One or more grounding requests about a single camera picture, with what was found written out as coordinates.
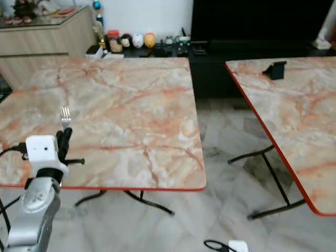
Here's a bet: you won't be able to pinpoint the silver metal fork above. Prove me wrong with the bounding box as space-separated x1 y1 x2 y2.
60 106 73 130

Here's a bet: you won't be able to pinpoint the marble table with red edge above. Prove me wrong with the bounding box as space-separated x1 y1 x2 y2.
0 56 207 192
224 56 336 217

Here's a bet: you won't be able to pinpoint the white box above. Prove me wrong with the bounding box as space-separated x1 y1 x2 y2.
87 45 125 59

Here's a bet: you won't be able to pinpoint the black metal table legs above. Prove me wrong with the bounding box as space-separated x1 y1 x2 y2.
73 188 175 216
227 144 308 221

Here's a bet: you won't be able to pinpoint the light wooden cabinet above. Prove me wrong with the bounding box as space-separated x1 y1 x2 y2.
0 5 99 91

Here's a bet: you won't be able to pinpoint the jar with red lid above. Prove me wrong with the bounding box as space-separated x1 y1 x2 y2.
107 29 123 53

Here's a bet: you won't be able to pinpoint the gold trophy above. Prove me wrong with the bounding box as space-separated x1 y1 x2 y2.
94 21 108 49

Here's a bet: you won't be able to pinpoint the black round figurine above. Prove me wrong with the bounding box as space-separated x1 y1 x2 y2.
120 33 133 49

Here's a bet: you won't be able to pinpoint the white egg figurine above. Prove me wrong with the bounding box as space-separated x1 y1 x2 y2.
132 33 144 49

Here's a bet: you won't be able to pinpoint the flat red item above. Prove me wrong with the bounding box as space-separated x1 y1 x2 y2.
57 7 78 16

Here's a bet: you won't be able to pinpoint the orange egg figurine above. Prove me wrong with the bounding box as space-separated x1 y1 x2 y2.
144 32 157 49

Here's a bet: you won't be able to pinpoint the dark red statuette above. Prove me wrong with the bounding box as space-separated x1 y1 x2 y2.
13 0 38 25

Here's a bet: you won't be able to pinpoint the small green white figurine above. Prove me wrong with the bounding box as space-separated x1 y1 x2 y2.
175 33 192 50

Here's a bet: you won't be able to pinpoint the black television console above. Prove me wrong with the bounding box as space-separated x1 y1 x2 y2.
152 41 336 99

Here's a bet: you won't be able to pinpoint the black phone stand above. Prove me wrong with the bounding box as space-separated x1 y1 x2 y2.
263 60 288 81

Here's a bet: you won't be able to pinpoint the black television screen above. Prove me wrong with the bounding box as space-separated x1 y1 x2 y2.
190 0 334 44

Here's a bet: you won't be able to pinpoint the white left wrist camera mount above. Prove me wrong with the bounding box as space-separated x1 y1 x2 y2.
25 135 69 177

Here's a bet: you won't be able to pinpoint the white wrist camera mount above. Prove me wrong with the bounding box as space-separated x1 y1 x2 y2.
228 240 249 252
25 135 69 177

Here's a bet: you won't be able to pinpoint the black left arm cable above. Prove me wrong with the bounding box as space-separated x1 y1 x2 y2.
0 143 28 237

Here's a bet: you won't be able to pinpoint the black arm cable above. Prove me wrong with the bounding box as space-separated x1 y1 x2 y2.
204 239 230 252
0 143 28 237

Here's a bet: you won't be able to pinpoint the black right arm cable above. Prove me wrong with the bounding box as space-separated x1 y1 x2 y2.
204 239 230 252

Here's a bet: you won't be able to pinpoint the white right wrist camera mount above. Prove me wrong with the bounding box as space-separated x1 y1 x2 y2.
228 240 249 252

